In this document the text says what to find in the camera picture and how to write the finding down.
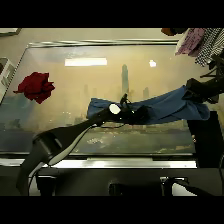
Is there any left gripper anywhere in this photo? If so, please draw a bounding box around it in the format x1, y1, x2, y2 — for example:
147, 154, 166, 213
120, 104, 150, 126

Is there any blue polo shirt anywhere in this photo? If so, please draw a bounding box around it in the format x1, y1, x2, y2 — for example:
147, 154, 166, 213
86, 85, 211, 126

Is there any purple garment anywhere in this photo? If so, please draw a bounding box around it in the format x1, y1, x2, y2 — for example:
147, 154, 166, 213
175, 27, 207, 58

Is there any black and white checked garment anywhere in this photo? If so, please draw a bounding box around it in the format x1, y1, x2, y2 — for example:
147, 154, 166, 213
194, 27, 224, 68

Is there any red garment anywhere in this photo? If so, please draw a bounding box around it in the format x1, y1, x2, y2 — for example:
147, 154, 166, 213
13, 71, 56, 105

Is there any silver frame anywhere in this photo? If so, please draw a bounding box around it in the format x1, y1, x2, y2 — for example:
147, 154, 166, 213
0, 156, 199, 197

